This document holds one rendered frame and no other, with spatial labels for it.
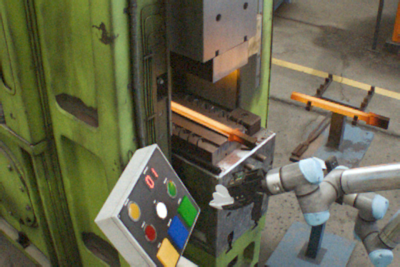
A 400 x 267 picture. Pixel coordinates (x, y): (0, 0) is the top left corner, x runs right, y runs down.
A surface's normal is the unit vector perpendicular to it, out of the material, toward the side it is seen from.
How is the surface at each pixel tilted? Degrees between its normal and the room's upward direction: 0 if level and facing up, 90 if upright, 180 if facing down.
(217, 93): 90
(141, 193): 60
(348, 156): 0
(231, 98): 90
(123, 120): 90
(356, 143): 0
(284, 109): 0
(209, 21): 90
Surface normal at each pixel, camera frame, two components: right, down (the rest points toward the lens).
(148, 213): 0.84, -0.28
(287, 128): 0.00, -0.82
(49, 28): 0.68, 0.42
